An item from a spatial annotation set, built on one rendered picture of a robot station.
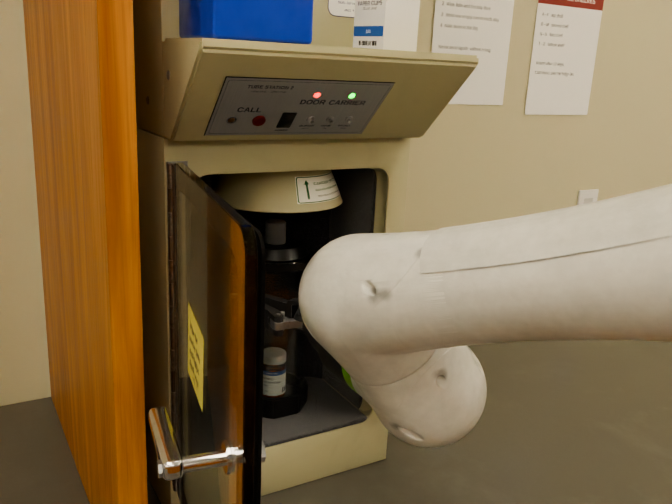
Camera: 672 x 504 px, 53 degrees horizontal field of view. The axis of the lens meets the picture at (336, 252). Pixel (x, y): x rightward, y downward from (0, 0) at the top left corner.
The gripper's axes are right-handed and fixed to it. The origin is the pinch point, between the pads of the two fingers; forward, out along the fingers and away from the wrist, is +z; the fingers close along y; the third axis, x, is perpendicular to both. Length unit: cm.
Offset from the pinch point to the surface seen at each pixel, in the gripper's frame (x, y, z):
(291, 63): -29.2, 8.9, -21.0
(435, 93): -26.9, -10.7, -18.2
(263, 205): -12.6, 5.2, -7.0
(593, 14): -44, -95, 34
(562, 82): -29, -88, 34
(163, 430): -0.6, 24.9, -33.0
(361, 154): -19.0, -6.4, -10.0
